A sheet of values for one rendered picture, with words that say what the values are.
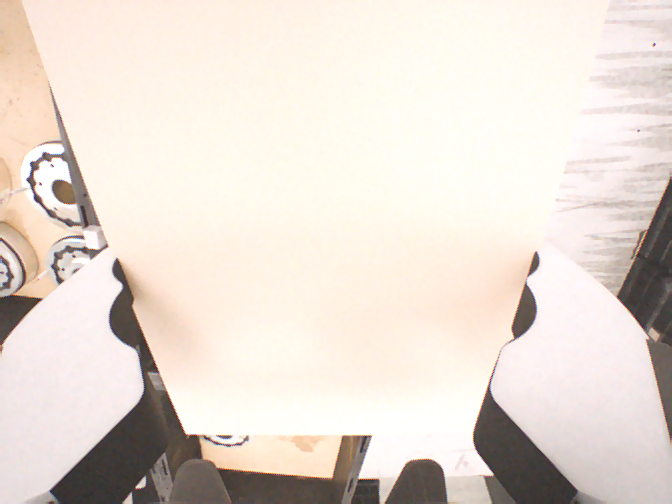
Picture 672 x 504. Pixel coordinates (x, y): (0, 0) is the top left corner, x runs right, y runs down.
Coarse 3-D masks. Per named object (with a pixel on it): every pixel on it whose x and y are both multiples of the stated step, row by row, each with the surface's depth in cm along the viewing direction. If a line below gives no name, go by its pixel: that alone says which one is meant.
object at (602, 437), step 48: (528, 288) 8; (576, 288) 8; (528, 336) 7; (576, 336) 7; (624, 336) 7; (528, 384) 6; (576, 384) 6; (624, 384) 6; (480, 432) 6; (528, 432) 5; (576, 432) 5; (624, 432) 5; (528, 480) 5; (576, 480) 4; (624, 480) 4
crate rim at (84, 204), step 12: (60, 120) 26; (60, 132) 26; (72, 156) 27; (72, 168) 28; (72, 180) 28; (84, 192) 29; (84, 204) 29; (84, 216) 30; (84, 228) 31; (96, 252) 32
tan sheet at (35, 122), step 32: (0, 0) 30; (0, 32) 31; (0, 64) 33; (32, 64) 33; (0, 96) 34; (32, 96) 34; (0, 128) 36; (32, 128) 36; (32, 224) 42; (32, 288) 47
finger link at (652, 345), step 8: (648, 344) 6; (656, 344) 6; (664, 344) 6; (656, 352) 6; (664, 352) 6; (656, 360) 6; (664, 360) 6; (656, 368) 6; (664, 368) 6; (656, 376) 6; (664, 376) 6; (664, 384) 6; (664, 392) 6; (664, 400) 5; (664, 408) 5
